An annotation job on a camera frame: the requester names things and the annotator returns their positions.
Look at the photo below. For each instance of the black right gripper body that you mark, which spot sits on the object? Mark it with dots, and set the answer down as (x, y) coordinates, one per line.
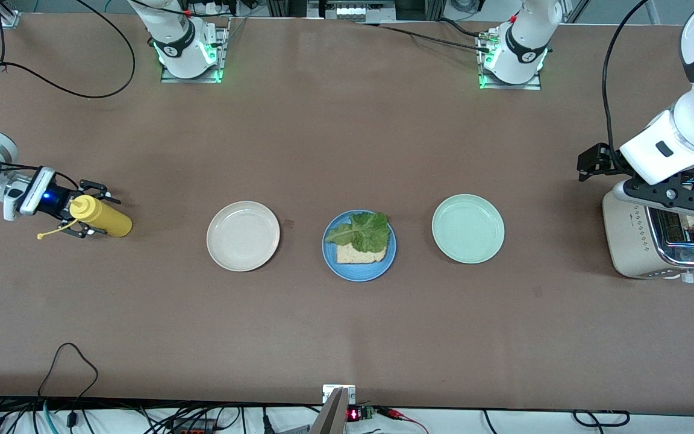
(65, 204)

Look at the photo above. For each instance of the yellow mustard squeeze bottle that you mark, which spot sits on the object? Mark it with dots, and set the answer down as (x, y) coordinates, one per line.
(112, 222)

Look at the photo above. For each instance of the green lettuce leaf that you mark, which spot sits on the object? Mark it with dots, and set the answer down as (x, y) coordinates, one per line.
(368, 232)

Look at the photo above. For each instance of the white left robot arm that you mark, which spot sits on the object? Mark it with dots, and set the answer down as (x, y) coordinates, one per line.
(690, 129)

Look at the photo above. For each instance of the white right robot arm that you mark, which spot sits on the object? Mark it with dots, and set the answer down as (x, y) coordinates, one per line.
(178, 42)

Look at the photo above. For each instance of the pale green plate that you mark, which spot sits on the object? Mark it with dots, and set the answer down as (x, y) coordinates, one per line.
(467, 229)

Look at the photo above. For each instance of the beige plate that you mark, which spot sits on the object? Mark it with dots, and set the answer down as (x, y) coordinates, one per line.
(243, 236)

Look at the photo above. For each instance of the blue plate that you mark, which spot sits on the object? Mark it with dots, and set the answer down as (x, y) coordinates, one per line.
(359, 272)

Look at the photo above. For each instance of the cream and chrome toaster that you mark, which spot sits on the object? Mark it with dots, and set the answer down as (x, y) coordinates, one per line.
(624, 241)

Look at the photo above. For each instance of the black power strip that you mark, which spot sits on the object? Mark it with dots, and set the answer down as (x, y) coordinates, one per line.
(190, 429)

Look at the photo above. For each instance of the grey metal pole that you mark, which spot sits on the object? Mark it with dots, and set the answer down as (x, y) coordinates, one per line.
(330, 419)

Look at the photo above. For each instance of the small red LED module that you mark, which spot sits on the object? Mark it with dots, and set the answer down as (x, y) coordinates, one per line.
(354, 415)

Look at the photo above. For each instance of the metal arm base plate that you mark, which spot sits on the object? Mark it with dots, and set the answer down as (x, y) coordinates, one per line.
(166, 75)
(506, 87)

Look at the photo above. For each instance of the aluminium corner bracket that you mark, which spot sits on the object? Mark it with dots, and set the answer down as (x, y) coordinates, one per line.
(8, 19)

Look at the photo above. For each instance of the white device on frame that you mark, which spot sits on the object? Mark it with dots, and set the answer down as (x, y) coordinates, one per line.
(353, 11)

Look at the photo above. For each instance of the white metal edge bracket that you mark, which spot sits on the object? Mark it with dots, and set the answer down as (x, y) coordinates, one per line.
(329, 392)

